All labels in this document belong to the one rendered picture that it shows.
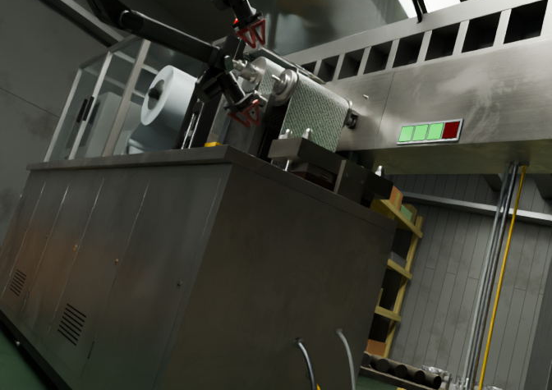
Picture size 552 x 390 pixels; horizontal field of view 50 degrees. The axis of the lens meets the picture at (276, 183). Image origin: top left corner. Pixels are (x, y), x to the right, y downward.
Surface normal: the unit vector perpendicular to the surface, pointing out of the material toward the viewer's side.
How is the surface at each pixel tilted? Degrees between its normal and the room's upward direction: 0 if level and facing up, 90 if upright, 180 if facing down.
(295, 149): 90
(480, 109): 90
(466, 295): 90
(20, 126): 90
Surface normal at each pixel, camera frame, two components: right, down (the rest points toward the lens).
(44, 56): 0.83, 0.14
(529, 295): -0.49, -0.31
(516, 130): -0.78, -0.34
